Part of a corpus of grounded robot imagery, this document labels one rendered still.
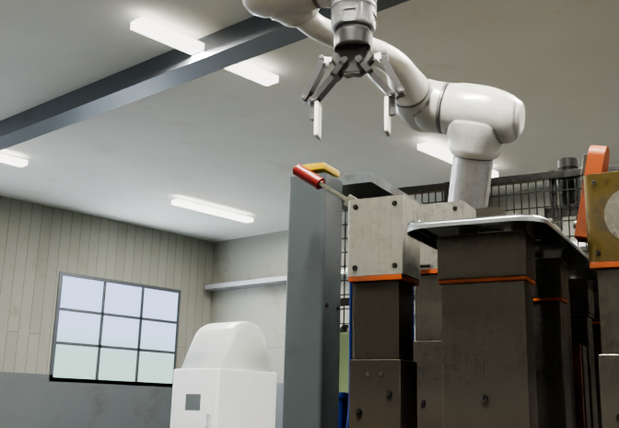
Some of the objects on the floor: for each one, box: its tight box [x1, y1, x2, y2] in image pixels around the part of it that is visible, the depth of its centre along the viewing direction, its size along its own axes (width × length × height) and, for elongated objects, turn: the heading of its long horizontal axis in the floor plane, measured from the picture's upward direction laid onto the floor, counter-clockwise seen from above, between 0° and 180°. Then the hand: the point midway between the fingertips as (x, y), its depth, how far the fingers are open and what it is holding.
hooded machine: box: [170, 321, 277, 428], centre depth 863 cm, size 86×71×165 cm
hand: (352, 130), depth 159 cm, fingers open, 13 cm apart
